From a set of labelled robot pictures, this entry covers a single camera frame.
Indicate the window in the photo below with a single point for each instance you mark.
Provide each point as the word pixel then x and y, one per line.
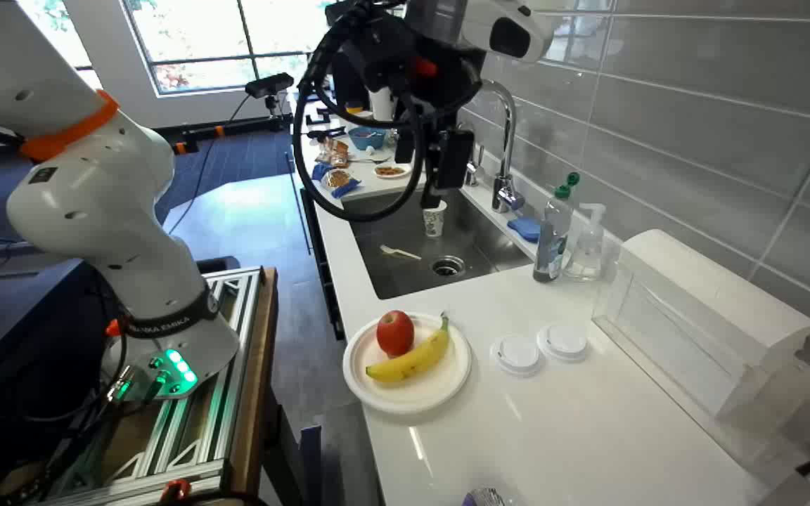
pixel 210 38

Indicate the white round lid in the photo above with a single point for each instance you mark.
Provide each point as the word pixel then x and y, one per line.
pixel 563 343
pixel 518 356

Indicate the blue sponge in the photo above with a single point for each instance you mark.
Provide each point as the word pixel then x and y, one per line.
pixel 523 228

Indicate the white paper plate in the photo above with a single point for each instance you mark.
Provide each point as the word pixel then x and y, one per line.
pixel 424 389

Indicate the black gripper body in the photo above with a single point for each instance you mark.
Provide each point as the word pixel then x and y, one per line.
pixel 453 159

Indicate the tall chrome faucet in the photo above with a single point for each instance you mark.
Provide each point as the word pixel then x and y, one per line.
pixel 509 122

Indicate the black camera on stand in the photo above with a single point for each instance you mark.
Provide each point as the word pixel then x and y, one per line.
pixel 269 86

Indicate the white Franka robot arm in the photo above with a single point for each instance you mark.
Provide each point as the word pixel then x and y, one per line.
pixel 96 205

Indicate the green cap dish soap bottle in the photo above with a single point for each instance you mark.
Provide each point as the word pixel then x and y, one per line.
pixel 549 247

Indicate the large printed paper cup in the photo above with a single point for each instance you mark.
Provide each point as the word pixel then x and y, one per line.
pixel 384 103

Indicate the white plastic fork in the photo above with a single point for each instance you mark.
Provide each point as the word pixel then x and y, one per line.
pixel 400 253

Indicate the patterned paper cup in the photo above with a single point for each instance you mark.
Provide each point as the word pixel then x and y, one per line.
pixel 433 219

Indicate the white plate with food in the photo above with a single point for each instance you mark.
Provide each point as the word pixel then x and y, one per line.
pixel 391 171

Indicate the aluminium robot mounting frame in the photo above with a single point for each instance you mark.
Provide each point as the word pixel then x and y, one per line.
pixel 238 374

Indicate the red apple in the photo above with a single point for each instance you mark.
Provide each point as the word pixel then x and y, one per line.
pixel 395 332

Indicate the stainless steel sink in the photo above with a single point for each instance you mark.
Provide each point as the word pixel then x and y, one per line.
pixel 407 271

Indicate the white napkin box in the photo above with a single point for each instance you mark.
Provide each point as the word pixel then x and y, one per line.
pixel 703 319

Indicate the yellow banana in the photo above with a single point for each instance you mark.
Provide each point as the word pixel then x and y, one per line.
pixel 415 364

